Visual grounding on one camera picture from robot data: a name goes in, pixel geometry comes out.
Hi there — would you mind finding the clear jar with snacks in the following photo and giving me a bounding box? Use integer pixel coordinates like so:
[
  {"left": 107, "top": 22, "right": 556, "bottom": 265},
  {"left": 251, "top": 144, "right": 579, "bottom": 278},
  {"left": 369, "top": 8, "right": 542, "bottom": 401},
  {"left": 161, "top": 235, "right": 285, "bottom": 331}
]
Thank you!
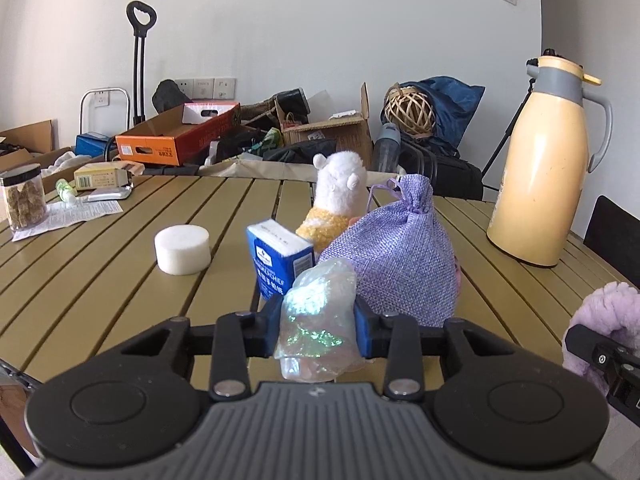
[{"left": 1, "top": 162, "right": 47, "bottom": 232}]

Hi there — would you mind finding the black trolley handle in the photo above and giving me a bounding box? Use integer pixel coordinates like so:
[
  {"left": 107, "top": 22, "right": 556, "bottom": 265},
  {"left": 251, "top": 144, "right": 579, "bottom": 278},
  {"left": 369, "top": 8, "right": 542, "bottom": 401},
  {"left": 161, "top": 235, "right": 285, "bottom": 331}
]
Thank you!
[{"left": 126, "top": 0, "right": 157, "bottom": 126}]

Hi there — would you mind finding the white wall socket strip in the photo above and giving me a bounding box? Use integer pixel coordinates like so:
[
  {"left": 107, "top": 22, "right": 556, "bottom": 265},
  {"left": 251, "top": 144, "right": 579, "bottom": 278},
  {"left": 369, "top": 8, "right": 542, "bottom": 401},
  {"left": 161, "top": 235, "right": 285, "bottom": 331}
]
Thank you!
[{"left": 175, "top": 77, "right": 236, "bottom": 101}]

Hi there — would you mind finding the purple drawstring fabric pouch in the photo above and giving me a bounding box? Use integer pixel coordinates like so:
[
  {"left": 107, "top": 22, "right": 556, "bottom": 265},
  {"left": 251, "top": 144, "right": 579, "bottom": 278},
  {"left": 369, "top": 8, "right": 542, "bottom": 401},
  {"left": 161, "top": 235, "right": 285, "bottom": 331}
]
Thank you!
[{"left": 320, "top": 174, "right": 460, "bottom": 327}]

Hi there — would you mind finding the grey blue water bottle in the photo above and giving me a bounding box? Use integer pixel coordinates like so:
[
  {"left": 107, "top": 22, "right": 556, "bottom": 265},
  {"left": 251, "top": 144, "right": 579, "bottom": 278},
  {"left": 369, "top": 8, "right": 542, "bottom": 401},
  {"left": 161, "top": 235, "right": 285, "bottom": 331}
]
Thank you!
[{"left": 372, "top": 122, "right": 401, "bottom": 174}]

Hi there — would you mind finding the black folding chair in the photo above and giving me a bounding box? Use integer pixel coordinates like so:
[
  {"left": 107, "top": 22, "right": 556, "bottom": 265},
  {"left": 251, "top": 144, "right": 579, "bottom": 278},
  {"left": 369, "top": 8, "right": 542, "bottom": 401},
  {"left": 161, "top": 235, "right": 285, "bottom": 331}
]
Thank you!
[{"left": 584, "top": 195, "right": 640, "bottom": 286}]

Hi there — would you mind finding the printed paper leaflet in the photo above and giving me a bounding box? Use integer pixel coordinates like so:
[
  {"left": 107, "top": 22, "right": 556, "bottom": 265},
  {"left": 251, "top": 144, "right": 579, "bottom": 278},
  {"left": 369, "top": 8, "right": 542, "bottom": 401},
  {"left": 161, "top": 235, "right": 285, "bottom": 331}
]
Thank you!
[{"left": 12, "top": 200, "right": 122, "bottom": 243}]

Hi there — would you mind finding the orange cardboard box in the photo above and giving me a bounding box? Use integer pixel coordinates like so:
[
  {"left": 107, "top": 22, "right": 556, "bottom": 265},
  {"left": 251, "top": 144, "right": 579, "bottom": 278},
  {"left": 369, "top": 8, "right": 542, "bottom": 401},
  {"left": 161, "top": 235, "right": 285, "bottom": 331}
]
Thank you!
[{"left": 115, "top": 101, "right": 241, "bottom": 166}]

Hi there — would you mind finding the black camera tripod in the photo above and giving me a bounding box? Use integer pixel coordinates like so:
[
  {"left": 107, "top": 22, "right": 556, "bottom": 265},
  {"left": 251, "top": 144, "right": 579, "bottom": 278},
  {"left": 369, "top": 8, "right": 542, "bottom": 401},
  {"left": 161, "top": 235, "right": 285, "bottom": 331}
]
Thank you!
[{"left": 481, "top": 78, "right": 535, "bottom": 182}]

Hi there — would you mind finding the brown cardboard box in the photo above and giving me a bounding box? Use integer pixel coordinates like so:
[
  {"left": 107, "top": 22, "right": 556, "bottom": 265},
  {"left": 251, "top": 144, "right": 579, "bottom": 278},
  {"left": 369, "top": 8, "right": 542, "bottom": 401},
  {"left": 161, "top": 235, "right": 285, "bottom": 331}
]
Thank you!
[{"left": 276, "top": 82, "right": 373, "bottom": 168}]

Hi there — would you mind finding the small yellow paper box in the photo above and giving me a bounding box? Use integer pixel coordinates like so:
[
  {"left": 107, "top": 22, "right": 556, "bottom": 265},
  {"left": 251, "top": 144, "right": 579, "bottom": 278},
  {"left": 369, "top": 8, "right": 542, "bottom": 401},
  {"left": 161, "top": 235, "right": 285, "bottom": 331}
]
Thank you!
[{"left": 74, "top": 162, "right": 130, "bottom": 191}]

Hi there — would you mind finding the woven rattan ball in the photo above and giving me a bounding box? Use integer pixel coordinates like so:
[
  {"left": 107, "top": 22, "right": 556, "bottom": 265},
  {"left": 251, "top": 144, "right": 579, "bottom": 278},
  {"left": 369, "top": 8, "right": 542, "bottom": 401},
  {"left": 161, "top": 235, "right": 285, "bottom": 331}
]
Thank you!
[{"left": 382, "top": 84, "right": 436, "bottom": 139}]

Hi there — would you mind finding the khaki folding camping table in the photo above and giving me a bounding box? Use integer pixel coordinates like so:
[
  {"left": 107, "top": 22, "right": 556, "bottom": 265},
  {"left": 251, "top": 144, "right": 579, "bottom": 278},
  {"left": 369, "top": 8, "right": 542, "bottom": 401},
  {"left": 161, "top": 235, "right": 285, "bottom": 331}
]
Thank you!
[{"left": 1, "top": 176, "right": 620, "bottom": 387}]

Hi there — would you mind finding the white yellow alpaca plush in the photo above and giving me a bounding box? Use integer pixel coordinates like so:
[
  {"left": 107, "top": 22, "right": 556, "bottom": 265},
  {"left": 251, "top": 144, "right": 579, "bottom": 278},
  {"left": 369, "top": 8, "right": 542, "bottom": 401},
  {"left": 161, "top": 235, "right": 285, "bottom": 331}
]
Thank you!
[{"left": 295, "top": 151, "right": 368, "bottom": 256}]

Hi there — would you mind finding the yellow thermos jug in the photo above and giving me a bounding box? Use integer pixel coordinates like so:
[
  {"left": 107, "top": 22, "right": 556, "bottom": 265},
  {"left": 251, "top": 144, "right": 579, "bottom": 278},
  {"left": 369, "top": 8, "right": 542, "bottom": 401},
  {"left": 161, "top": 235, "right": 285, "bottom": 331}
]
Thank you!
[{"left": 486, "top": 49, "right": 614, "bottom": 268}]

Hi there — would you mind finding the blue handkerchief tissue pack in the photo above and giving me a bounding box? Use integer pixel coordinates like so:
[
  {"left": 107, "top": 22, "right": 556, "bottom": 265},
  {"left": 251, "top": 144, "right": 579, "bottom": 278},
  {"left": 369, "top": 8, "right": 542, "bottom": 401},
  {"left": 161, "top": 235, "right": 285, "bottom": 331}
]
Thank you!
[{"left": 246, "top": 219, "right": 314, "bottom": 300}]

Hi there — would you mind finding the large open cardboard box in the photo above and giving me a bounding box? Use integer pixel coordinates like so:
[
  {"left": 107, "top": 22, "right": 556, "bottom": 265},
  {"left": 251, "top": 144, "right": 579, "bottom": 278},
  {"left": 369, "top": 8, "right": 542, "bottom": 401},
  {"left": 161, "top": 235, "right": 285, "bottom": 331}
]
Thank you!
[{"left": 0, "top": 120, "right": 73, "bottom": 171}]

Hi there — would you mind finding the dark blue fabric bag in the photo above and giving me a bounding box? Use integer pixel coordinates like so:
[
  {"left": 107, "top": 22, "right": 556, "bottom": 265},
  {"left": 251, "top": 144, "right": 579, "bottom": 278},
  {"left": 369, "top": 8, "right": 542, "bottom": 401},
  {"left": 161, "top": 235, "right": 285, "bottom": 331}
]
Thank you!
[{"left": 400, "top": 76, "right": 485, "bottom": 158}]

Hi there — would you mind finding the purple fluffy headband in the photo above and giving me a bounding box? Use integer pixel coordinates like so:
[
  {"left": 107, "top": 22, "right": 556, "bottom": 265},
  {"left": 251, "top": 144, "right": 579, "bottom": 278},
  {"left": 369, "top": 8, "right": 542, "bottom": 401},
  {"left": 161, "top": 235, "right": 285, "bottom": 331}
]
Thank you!
[{"left": 562, "top": 282, "right": 639, "bottom": 366}]

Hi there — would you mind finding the iridescent plastic bag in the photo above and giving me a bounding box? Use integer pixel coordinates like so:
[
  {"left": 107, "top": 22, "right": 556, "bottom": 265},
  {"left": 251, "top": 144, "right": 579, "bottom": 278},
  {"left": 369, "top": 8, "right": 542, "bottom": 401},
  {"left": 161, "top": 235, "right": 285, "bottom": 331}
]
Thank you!
[{"left": 273, "top": 258, "right": 364, "bottom": 384}]

